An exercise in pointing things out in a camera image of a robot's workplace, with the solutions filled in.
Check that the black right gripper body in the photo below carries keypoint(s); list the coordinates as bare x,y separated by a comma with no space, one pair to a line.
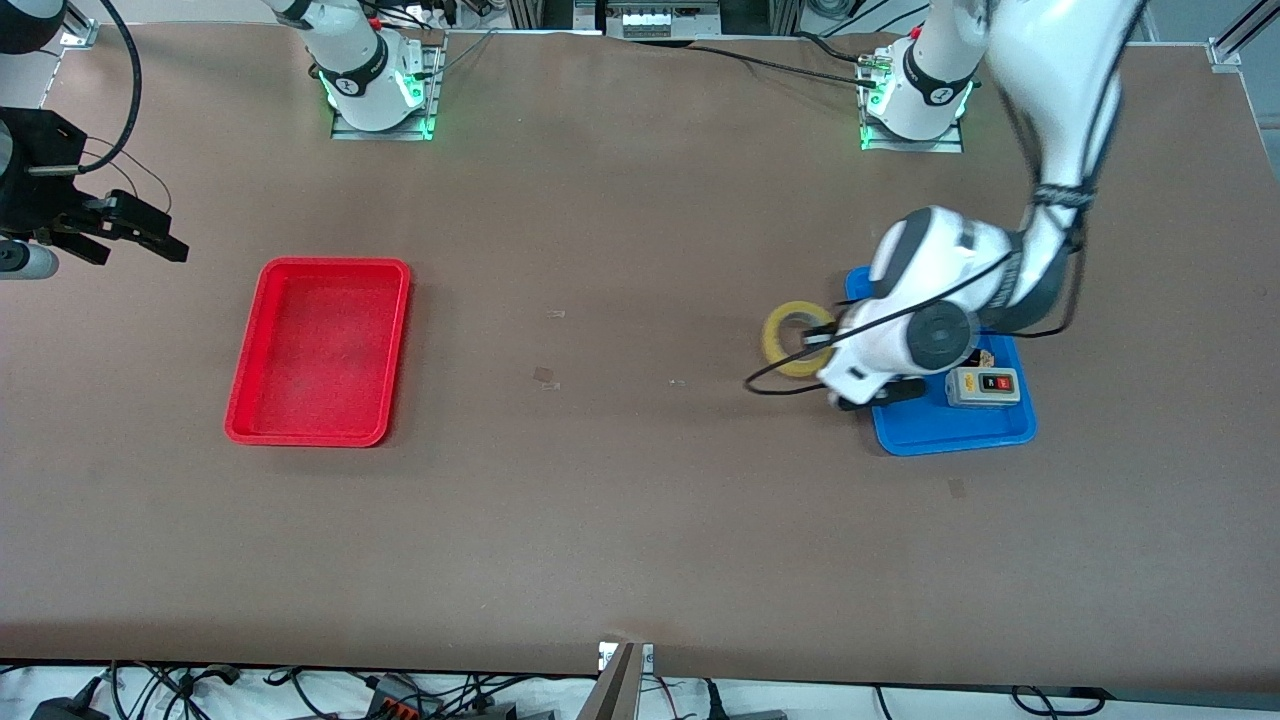
38,196

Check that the yellow clear tape roll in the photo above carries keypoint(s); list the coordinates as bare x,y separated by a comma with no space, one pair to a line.
775,345

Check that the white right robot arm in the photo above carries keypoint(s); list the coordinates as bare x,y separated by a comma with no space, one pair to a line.
350,50

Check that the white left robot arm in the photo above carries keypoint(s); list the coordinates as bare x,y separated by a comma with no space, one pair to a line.
1050,80

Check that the blue plastic tray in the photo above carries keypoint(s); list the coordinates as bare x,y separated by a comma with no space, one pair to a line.
950,435

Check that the red plastic tray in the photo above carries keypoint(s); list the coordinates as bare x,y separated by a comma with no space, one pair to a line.
320,350

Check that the black power adapter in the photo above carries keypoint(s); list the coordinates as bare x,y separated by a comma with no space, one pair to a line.
65,711

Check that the aluminium corner bracket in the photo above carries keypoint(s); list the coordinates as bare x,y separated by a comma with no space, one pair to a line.
1222,52
78,38

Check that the black push button switch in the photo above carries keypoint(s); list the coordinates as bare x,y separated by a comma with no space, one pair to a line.
985,357

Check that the grey on-off switch box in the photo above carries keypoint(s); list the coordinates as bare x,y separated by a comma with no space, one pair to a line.
985,390

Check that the aluminium frame with devices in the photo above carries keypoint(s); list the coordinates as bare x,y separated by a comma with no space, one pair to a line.
650,20

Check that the white post base plate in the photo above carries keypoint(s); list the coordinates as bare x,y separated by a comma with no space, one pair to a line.
648,660

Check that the aluminium camera post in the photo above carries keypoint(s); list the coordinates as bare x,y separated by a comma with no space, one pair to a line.
615,690

